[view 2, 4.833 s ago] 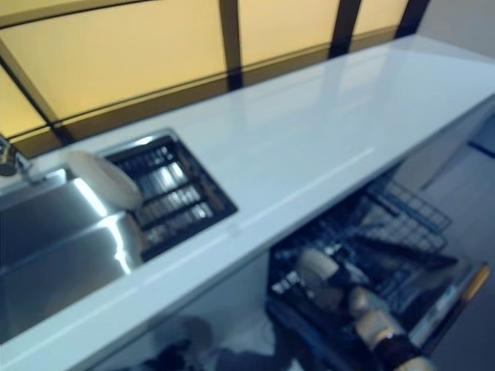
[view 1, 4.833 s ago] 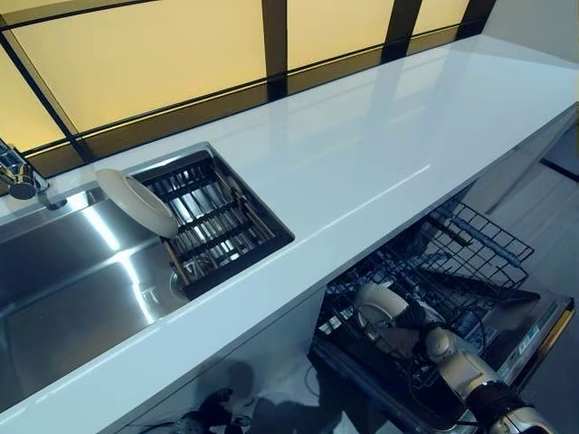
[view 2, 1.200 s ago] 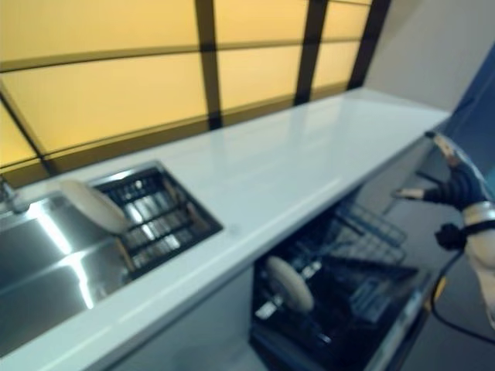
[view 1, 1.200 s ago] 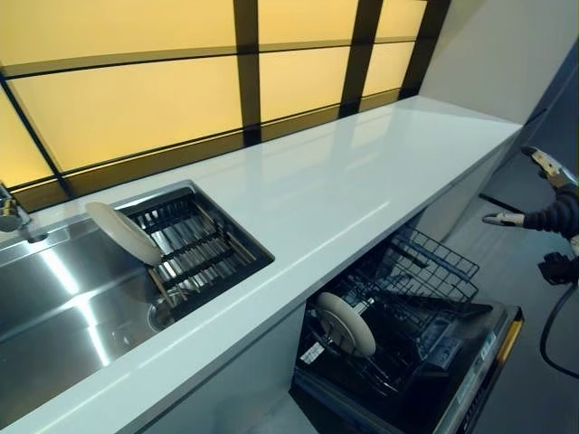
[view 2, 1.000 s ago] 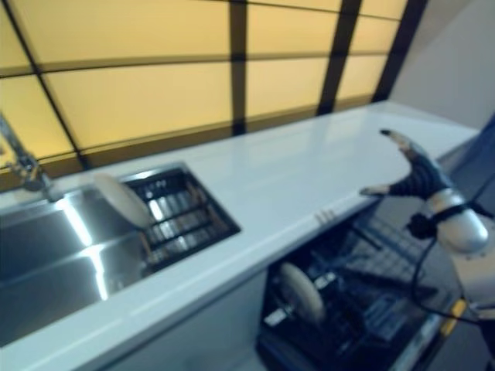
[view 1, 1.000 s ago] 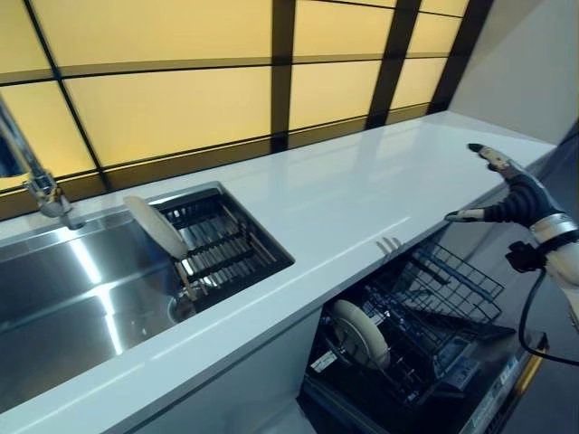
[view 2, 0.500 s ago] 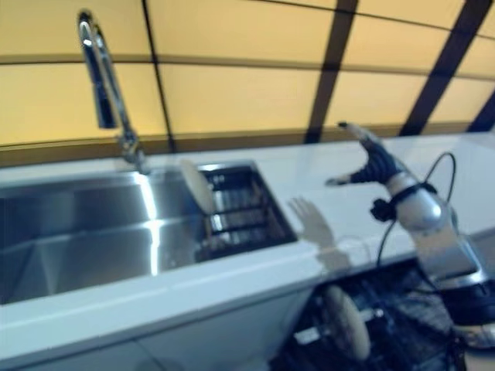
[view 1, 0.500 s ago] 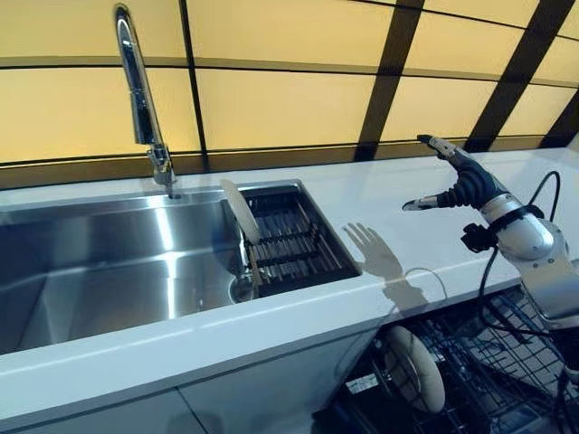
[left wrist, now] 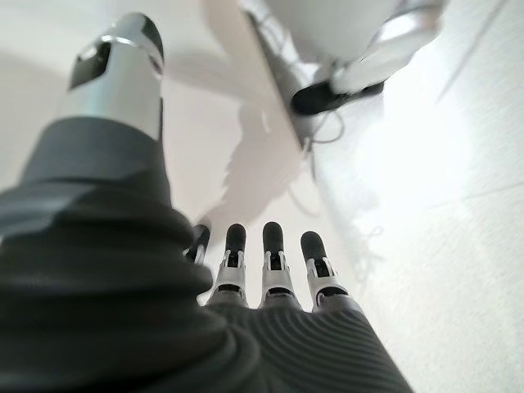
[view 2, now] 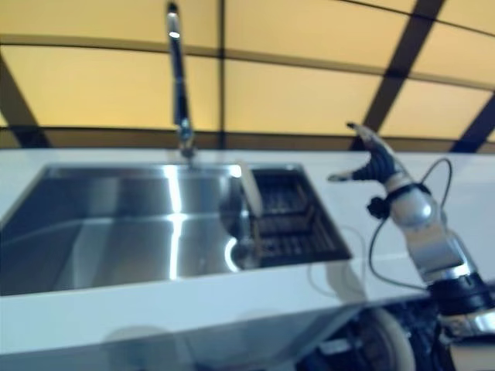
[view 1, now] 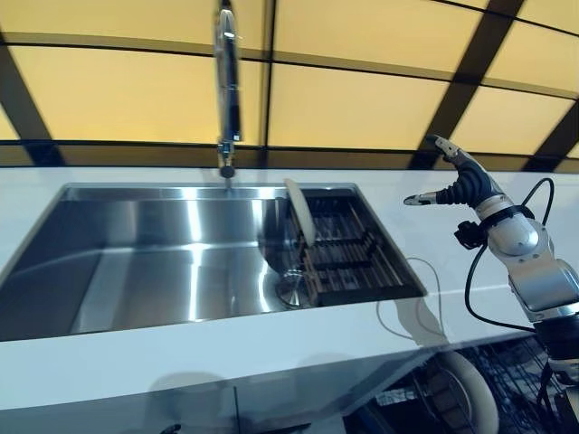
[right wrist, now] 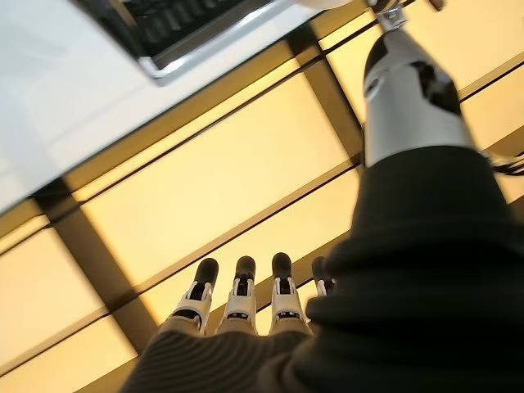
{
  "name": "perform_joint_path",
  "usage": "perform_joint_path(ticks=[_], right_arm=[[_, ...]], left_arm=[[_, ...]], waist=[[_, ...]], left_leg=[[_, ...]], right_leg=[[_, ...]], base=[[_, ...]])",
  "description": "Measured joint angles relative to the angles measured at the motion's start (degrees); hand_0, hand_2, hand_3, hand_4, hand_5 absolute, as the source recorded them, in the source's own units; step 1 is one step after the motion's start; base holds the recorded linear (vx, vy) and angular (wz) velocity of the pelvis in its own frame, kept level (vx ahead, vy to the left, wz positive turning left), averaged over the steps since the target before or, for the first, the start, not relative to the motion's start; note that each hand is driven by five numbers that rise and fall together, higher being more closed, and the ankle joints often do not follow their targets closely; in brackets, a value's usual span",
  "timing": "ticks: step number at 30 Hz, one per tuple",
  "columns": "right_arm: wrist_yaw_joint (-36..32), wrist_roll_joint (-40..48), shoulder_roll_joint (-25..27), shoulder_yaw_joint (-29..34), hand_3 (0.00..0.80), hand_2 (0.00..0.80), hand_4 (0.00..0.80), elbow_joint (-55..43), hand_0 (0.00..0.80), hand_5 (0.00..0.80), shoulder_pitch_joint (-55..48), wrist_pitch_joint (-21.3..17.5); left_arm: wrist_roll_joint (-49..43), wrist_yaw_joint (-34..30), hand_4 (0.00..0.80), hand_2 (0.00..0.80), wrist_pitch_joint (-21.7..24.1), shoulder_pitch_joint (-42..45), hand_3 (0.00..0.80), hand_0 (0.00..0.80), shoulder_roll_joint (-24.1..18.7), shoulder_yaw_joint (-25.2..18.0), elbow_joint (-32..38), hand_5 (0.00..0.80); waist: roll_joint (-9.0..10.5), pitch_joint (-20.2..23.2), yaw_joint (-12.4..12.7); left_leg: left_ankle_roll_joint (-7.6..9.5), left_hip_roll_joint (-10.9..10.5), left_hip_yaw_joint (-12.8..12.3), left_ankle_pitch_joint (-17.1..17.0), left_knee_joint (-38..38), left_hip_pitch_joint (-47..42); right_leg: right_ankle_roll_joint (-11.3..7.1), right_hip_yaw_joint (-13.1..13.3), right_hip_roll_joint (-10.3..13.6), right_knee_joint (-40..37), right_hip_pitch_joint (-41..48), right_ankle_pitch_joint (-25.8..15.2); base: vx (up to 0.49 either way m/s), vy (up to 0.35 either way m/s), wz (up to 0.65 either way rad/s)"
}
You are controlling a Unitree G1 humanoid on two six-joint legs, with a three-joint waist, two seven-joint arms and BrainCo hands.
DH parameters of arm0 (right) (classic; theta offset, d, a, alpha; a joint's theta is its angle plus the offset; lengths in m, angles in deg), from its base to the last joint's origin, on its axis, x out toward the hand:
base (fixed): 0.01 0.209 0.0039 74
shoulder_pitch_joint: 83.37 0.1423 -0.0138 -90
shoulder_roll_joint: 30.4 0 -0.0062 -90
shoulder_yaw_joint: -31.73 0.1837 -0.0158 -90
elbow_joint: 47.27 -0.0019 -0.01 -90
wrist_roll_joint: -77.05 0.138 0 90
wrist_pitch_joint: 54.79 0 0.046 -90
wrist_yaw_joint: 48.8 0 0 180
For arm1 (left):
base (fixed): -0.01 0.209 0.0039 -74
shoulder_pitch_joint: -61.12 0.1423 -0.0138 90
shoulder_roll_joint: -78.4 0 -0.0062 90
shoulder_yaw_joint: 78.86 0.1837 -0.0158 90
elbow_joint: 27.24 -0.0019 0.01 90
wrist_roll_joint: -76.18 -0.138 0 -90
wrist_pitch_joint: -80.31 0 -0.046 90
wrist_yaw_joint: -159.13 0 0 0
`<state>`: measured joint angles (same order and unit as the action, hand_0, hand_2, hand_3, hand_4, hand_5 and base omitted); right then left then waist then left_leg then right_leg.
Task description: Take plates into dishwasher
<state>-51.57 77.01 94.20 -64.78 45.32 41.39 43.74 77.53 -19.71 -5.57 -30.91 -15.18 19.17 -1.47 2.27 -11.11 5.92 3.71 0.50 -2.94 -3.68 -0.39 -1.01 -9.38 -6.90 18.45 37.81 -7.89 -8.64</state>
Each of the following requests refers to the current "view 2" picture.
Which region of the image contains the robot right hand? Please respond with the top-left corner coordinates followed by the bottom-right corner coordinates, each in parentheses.
top-left (326, 121), bottom-right (411, 194)

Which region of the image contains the black dishwasher plate rack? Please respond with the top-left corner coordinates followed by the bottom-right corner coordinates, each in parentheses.
top-left (297, 301), bottom-right (495, 371)

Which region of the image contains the black sink drying rack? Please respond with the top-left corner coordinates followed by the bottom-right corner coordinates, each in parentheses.
top-left (247, 164), bottom-right (352, 268)

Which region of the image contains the chrome kitchen faucet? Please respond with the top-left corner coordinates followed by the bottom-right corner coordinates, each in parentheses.
top-left (166, 2), bottom-right (196, 158)

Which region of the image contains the narrow white cabinet door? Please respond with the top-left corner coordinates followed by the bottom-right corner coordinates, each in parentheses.
top-left (169, 307), bottom-right (351, 371)

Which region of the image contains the stainless steel sink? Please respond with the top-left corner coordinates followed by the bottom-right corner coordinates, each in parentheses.
top-left (0, 162), bottom-right (353, 298)

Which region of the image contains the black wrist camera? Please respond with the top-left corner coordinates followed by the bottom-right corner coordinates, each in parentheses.
top-left (367, 196), bottom-right (391, 218)

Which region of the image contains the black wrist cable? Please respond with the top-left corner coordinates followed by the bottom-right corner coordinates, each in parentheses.
top-left (367, 158), bottom-right (453, 291)

